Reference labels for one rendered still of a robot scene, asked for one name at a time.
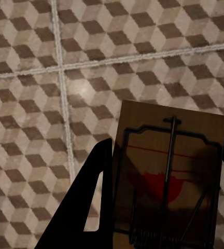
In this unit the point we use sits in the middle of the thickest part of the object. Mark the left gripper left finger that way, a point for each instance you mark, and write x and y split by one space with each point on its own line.
66 229

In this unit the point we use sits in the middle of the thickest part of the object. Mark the mousetrap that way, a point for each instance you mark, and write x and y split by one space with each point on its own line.
166 177

